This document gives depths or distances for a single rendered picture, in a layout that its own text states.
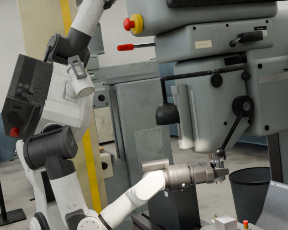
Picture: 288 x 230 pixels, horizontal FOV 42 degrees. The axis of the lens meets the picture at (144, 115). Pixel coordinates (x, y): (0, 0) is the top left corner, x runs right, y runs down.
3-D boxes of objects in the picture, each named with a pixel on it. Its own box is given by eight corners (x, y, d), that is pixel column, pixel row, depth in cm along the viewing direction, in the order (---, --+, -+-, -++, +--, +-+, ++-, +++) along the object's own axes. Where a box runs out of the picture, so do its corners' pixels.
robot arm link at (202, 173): (213, 163, 125) (178, 168, 124) (216, 191, 126) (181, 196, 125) (202, 155, 138) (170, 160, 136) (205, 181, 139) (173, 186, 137)
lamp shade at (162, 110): (152, 125, 112) (148, 105, 112) (164, 121, 118) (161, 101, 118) (173, 124, 108) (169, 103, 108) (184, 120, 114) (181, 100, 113)
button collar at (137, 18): (138, 32, 115) (136, 12, 114) (131, 35, 120) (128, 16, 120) (144, 31, 116) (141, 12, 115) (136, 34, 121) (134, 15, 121)
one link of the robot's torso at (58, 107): (-13, 158, 140) (3, 107, 114) (8, 87, 160) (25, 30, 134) (65, 175, 150) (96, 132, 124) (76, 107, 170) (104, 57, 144)
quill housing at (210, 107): (210, 159, 118) (197, 57, 115) (178, 151, 137) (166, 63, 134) (258, 146, 126) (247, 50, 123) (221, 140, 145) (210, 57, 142)
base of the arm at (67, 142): (35, 180, 124) (19, 156, 118) (39, 154, 135) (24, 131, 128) (78, 167, 123) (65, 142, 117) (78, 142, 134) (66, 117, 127)
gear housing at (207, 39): (191, 57, 112) (186, 23, 111) (155, 65, 134) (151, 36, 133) (277, 46, 125) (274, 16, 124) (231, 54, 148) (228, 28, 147)
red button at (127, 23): (128, 30, 115) (125, 17, 114) (123, 32, 118) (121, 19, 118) (137, 29, 116) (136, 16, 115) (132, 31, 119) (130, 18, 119)
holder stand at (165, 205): (180, 234, 159) (173, 188, 157) (149, 222, 177) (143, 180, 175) (200, 224, 166) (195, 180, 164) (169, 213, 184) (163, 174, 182)
